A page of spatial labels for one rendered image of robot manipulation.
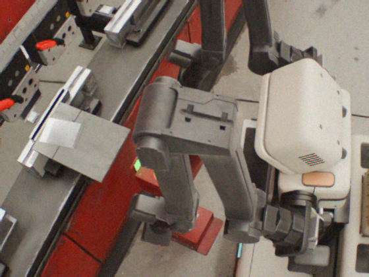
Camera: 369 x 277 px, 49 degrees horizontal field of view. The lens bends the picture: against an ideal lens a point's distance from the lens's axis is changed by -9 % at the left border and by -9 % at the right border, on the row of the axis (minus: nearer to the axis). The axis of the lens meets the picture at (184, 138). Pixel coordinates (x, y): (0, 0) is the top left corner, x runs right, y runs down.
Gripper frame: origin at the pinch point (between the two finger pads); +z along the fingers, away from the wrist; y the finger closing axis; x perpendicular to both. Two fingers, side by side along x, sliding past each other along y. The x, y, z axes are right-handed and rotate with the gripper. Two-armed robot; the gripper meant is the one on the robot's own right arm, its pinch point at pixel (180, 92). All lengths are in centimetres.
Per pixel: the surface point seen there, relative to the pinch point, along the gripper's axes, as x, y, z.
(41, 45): -42.4, 9.7, -14.0
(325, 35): 102, -122, 60
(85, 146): -21.5, 21.7, 10.5
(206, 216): 45, 10, 76
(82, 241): -11, 42, 50
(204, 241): 50, 20, 85
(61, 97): -33.6, 6.0, 16.7
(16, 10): -51, 8, -23
